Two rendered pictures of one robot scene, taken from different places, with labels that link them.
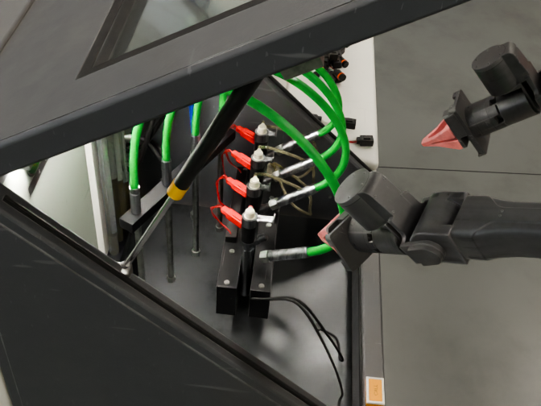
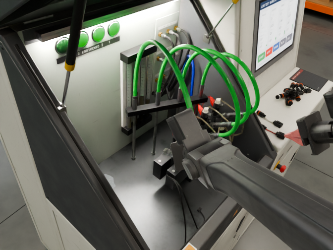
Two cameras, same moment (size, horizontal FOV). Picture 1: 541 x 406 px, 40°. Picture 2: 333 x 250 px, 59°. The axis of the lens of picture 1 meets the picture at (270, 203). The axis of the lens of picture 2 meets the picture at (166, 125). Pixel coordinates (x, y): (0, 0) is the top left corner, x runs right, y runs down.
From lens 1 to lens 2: 0.52 m
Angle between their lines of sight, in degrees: 26
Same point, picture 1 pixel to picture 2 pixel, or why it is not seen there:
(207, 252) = not seen: hidden behind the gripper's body
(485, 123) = (320, 134)
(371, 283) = (231, 201)
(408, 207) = (200, 139)
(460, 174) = not seen: outside the picture
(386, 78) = not seen: outside the picture
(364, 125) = (286, 128)
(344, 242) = (179, 152)
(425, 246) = (187, 163)
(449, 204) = (217, 145)
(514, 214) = (234, 162)
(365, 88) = (301, 113)
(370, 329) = (212, 222)
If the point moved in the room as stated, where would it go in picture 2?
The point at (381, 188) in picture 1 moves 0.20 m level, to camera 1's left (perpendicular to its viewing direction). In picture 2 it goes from (186, 119) to (113, 76)
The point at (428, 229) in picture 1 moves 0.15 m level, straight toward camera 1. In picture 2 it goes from (193, 153) to (112, 189)
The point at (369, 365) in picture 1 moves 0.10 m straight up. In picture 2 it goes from (196, 238) to (202, 220)
